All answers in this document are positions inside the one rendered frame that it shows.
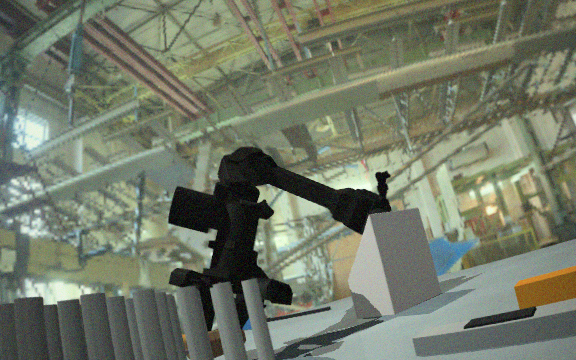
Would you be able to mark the blue cube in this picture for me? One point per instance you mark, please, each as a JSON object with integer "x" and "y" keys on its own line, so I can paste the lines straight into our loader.
{"x": 247, "y": 325}

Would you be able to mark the orange rectangular bar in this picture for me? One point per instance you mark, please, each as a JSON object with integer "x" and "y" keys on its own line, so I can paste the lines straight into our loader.
{"x": 546, "y": 288}

